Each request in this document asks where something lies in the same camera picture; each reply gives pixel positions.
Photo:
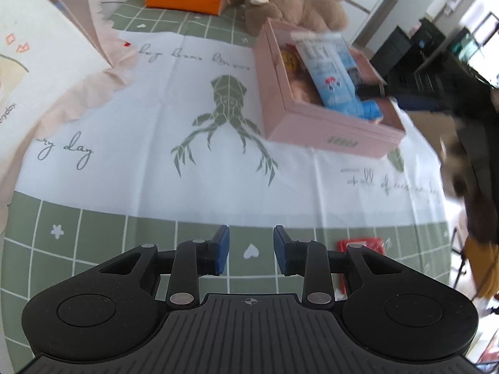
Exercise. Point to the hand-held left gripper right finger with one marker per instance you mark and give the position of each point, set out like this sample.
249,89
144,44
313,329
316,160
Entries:
281,249

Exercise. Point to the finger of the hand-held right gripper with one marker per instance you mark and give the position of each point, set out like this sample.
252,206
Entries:
372,91

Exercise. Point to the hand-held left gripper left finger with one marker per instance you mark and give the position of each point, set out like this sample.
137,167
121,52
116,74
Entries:
221,249

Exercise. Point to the blue white snack packet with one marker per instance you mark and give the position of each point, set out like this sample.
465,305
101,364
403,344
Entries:
329,70

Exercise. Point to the pink cardboard box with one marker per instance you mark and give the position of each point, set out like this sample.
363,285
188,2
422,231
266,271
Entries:
312,128

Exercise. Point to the small blue packet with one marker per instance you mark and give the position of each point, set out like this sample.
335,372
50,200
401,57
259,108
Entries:
372,110

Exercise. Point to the black furniture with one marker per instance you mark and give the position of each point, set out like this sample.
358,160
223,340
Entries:
413,58

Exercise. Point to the yellow red snack packet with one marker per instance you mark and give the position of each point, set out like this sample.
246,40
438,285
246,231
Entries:
289,59

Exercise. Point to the brown plush toy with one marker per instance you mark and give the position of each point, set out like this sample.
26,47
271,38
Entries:
296,6

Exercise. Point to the green checked tablecloth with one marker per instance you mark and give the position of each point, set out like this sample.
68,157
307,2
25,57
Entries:
156,132

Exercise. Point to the yellow stool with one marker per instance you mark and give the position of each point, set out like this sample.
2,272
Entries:
483,265

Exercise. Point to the pink tissue paper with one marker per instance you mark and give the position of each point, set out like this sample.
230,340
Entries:
101,66

